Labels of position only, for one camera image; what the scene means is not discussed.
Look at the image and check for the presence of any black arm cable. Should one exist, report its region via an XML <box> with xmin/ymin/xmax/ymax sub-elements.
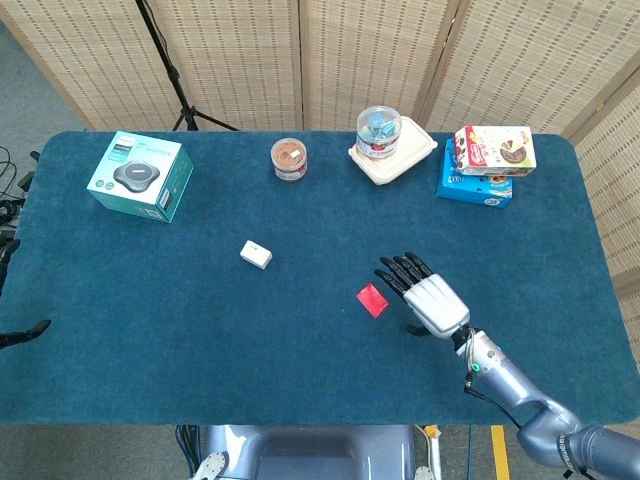
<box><xmin>462</xmin><ymin>342</ymin><xmax>524</xmax><ymax>432</ymax></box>

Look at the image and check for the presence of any rubber band jar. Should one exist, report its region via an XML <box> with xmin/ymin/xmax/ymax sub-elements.
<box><xmin>270</xmin><ymin>138</ymin><xmax>308</xmax><ymax>184</ymax></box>

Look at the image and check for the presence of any blue cookie box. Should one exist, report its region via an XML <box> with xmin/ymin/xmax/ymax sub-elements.
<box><xmin>435</xmin><ymin>138</ymin><xmax>515</xmax><ymax>209</ymax></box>

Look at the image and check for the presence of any clear binder clip jar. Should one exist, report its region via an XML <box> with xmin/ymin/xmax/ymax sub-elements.
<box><xmin>355</xmin><ymin>105</ymin><xmax>404</xmax><ymax>160</ymax></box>

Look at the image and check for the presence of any small red square object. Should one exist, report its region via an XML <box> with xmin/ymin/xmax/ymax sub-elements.
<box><xmin>355</xmin><ymin>283</ymin><xmax>390</xmax><ymax>318</ymax></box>

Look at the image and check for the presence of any black tripod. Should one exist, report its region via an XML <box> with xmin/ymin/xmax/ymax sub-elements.
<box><xmin>133</xmin><ymin>0</ymin><xmax>240</xmax><ymax>133</ymax></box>

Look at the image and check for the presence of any grey robot torso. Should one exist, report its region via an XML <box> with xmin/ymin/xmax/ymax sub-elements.
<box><xmin>192</xmin><ymin>424</ymin><xmax>437</xmax><ymax>480</ymax></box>

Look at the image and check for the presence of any black cable bundle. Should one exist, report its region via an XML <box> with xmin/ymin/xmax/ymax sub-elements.
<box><xmin>0</xmin><ymin>146</ymin><xmax>41</xmax><ymax>229</ymax></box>

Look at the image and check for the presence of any beige lunch container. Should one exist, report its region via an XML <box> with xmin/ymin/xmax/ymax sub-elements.
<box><xmin>347</xmin><ymin>116</ymin><xmax>439</xmax><ymax>187</ymax></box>

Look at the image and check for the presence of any blue table cloth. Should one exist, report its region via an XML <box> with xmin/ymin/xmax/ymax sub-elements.
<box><xmin>0</xmin><ymin>130</ymin><xmax>640</xmax><ymax>427</ymax></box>

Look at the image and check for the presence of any red white cookie box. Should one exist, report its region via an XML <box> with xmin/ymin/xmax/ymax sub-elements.
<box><xmin>453</xmin><ymin>124</ymin><xmax>538</xmax><ymax>178</ymax></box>

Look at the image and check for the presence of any green speaker box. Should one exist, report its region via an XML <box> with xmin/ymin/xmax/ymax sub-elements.
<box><xmin>86</xmin><ymin>130</ymin><xmax>195</xmax><ymax>224</ymax></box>

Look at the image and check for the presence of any small white box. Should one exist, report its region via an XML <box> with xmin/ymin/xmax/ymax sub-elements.
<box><xmin>239</xmin><ymin>239</ymin><xmax>274</xmax><ymax>271</ymax></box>

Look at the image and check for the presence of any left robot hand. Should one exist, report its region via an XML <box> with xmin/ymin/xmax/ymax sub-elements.
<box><xmin>0</xmin><ymin>238</ymin><xmax>52</xmax><ymax>350</ymax></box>

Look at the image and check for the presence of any white power strip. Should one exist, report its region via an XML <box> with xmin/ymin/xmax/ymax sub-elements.
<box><xmin>421</xmin><ymin>424</ymin><xmax>442</xmax><ymax>475</ymax></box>

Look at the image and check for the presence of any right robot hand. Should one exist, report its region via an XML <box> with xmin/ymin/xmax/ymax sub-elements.
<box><xmin>373</xmin><ymin>251</ymin><xmax>472</xmax><ymax>340</ymax></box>

